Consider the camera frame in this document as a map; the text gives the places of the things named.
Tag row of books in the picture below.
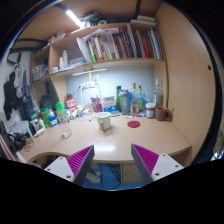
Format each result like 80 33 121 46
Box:
76 24 164 63

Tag wooden shelf unit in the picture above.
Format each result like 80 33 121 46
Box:
32 23 168 103

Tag white green mug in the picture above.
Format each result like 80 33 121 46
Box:
96 112 111 130

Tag black headphones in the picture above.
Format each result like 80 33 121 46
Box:
7 134 26 150

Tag green capped bottle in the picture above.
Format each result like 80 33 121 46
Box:
56 102 67 124

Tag white desk lamp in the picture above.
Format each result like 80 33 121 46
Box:
75 68 104 96

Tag clear glass bottle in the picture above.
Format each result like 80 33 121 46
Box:
154 79 163 106

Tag grey shaker bottle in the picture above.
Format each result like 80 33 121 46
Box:
119 90 129 115

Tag ceiling light tube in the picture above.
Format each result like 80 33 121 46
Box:
66 10 82 27

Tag white blue box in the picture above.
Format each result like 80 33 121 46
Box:
102 96 117 112

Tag brown ceramic mug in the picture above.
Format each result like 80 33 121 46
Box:
155 106 172 121

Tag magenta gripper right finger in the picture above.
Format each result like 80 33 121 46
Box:
131 144 183 184

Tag red round coaster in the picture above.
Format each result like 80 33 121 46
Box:
127 121 140 128

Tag hanging dark clothes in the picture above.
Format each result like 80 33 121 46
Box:
3 66 39 121

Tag red white can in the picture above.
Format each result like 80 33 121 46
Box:
66 97 75 108

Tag pink snack bag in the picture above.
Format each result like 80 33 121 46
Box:
91 98 103 112

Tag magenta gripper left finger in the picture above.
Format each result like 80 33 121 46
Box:
45 145 95 186

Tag green plastic bottle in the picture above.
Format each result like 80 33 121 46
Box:
116 86 121 111

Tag dark lidded jar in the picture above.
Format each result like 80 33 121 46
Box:
146 103 155 118

